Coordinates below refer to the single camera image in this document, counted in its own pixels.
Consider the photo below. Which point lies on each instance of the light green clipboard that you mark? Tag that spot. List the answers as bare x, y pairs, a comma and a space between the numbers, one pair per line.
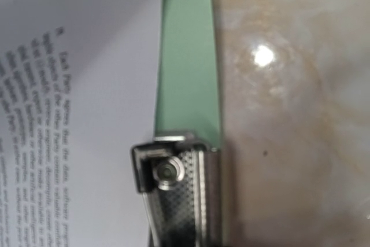
178, 172

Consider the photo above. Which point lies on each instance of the white paper sheet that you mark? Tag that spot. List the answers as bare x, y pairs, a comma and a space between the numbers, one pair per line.
78, 90

